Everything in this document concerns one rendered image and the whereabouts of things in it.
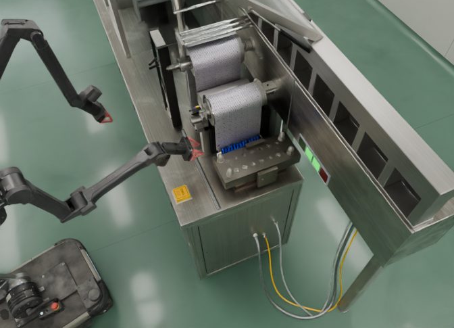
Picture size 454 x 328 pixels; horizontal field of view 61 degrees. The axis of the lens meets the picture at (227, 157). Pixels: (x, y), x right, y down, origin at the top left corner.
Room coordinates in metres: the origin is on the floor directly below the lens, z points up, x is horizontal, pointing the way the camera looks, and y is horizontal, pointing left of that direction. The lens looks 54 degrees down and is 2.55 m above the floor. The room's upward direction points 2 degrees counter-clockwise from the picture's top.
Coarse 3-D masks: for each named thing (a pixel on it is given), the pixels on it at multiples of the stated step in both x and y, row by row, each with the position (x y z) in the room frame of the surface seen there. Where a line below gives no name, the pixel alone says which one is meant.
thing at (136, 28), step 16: (128, 0) 2.07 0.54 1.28; (144, 0) 2.10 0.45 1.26; (160, 0) 2.14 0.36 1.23; (192, 0) 2.21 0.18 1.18; (112, 16) 2.39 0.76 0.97; (128, 16) 2.06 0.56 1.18; (144, 16) 2.10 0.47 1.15; (160, 16) 2.13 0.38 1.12; (176, 16) 2.17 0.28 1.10; (192, 16) 2.21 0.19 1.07; (128, 32) 2.05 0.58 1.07; (144, 32) 2.09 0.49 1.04; (160, 32) 2.13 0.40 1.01; (144, 48) 2.08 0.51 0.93
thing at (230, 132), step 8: (256, 112) 1.22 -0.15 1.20; (232, 120) 1.18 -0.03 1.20; (240, 120) 1.20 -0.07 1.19; (248, 120) 1.21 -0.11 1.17; (256, 120) 1.23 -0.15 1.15; (216, 128) 1.15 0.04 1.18; (224, 128) 1.17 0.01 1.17; (232, 128) 1.18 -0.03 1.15; (240, 128) 1.20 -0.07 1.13; (248, 128) 1.21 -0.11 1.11; (256, 128) 1.23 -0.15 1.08; (216, 136) 1.15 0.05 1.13; (224, 136) 1.17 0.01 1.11; (232, 136) 1.18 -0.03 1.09; (240, 136) 1.20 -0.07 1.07; (248, 136) 1.21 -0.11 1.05; (216, 144) 1.15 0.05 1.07; (224, 144) 1.17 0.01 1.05; (232, 144) 1.18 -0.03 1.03
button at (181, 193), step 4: (176, 188) 1.00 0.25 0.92; (180, 188) 1.00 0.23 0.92; (184, 188) 1.00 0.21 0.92; (176, 192) 0.98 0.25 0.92; (180, 192) 0.98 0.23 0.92; (184, 192) 0.98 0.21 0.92; (176, 196) 0.95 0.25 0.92; (180, 196) 0.95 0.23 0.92; (184, 196) 0.95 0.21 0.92; (188, 196) 0.95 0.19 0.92; (176, 200) 0.93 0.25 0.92; (180, 200) 0.94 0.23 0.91
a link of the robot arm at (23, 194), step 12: (12, 168) 0.74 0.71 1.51; (12, 192) 0.65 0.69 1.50; (24, 192) 0.67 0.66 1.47; (36, 192) 0.72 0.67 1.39; (24, 204) 0.66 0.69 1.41; (36, 204) 0.71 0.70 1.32; (48, 204) 0.73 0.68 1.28; (60, 204) 0.77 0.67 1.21; (72, 204) 0.82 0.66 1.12; (84, 204) 0.81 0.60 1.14; (60, 216) 0.75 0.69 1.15; (72, 216) 0.77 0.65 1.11
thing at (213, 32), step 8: (216, 24) 1.56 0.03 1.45; (224, 24) 1.58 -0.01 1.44; (232, 24) 1.55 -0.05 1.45; (240, 24) 1.56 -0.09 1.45; (248, 24) 1.55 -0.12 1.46; (176, 32) 1.50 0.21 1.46; (184, 32) 1.50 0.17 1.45; (192, 32) 1.51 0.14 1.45; (200, 32) 1.50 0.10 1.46; (208, 32) 1.50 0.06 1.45; (216, 32) 1.52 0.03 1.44; (224, 32) 1.50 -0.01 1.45; (232, 32) 1.52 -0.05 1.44; (184, 40) 1.46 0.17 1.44; (192, 40) 1.45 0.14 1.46; (200, 40) 1.45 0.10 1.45; (208, 40) 1.47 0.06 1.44; (184, 48) 1.42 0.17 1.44
